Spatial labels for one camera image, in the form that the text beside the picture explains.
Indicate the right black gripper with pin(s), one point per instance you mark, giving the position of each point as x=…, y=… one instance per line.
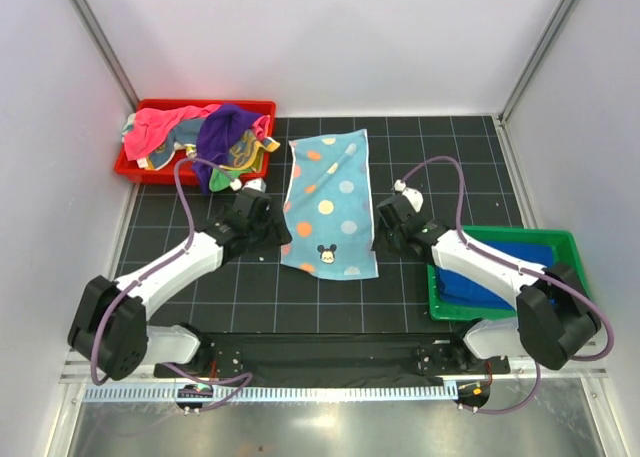
x=380, y=240

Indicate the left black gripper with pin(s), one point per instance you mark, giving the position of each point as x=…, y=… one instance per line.
x=278, y=233

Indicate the pastel patterned towel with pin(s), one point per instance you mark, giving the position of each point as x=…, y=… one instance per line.
x=328, y=208

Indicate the blue towel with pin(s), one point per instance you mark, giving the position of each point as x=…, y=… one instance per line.
x=459, y=290

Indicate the pink towel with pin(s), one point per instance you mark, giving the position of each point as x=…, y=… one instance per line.
x=147, y=129

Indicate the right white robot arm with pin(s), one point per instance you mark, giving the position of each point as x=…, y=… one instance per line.
x=554, y=317

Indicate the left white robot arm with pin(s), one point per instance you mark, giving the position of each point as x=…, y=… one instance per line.
x=111, y=327

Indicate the green towel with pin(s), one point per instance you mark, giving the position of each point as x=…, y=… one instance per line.
x=222, y=179

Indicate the yellow patterned towel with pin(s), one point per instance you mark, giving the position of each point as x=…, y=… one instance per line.
x=246, y=153

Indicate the black grid mat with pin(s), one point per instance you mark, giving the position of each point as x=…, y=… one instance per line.
x=256, y=294

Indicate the purple towel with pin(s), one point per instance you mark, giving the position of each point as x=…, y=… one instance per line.
x=218, y=134

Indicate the red plastic bin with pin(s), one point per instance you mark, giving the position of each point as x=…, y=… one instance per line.
x=165, y=176

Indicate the green plastic bin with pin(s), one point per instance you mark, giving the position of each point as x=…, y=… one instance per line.
x=561, y=242

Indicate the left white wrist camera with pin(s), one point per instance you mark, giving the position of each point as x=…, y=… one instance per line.
x=257, y=184

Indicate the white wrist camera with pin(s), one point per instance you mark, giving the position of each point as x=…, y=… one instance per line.
x=413, y=196
x=257, y=184

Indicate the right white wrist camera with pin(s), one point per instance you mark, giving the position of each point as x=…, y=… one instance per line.
x=413, y=196

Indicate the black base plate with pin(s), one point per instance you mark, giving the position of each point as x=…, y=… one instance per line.
x=340, y=360

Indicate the perforated cable duct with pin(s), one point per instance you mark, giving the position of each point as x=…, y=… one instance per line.
x=182, y=393

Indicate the left aluminium frame post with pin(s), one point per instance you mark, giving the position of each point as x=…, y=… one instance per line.
x=101, y=42

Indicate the aluminium frame post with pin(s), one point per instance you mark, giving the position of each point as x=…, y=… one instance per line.
x=101, y=42
x=550, y=34

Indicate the right aluminium frame post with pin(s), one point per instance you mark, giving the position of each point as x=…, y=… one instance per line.
x=550, y=34

